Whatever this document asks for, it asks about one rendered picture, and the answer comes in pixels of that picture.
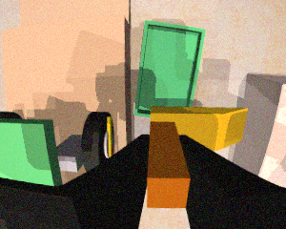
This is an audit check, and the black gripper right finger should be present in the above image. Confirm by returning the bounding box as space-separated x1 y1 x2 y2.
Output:
178 135 286 229

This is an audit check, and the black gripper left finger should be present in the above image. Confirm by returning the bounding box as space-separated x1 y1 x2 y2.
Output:
0 134 150 229

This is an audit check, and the tan wooden ramp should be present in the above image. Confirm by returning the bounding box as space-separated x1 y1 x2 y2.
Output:
1 0 132 153

